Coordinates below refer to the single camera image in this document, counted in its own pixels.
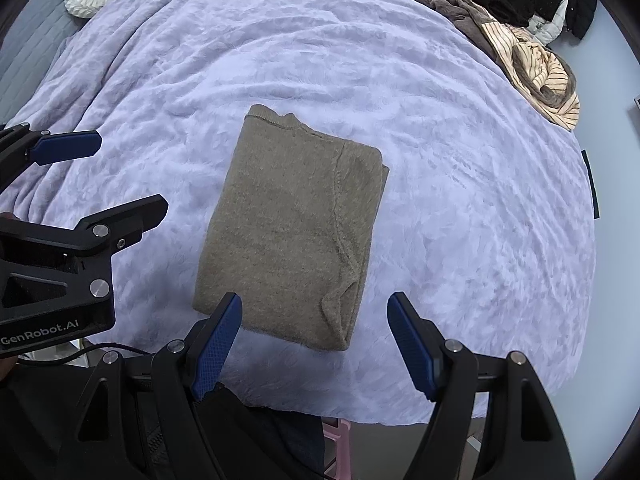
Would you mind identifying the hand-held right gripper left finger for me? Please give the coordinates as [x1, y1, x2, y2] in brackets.
[55, 291, 244, 480]

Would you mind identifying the pink stool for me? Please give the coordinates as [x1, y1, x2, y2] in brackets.
[322, 420, 352, 480]

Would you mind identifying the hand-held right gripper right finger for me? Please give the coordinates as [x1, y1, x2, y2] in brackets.
[387, 291, 573, 480]

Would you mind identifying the black hanging jacket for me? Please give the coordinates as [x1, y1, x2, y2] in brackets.
[492, 0, 598, 40]

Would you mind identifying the olive brown knit sweater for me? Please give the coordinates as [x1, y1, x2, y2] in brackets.
[192, 105, 391, 352]

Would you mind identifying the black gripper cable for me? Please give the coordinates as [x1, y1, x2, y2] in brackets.
[20, 342, 156, 361]

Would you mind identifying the lavender plush blanket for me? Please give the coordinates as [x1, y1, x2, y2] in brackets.
[0, 0, 598, 423]

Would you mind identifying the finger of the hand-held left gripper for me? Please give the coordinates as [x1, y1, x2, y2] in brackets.
[0, 195, 169, 311]
[0, 125, 103, 196]

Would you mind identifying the brown striped fleece garment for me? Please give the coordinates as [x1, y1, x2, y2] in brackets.
[389, 0, 581, 132]

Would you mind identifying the grey quilted headboard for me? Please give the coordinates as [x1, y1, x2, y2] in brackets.
[0, 0, 151, 126]

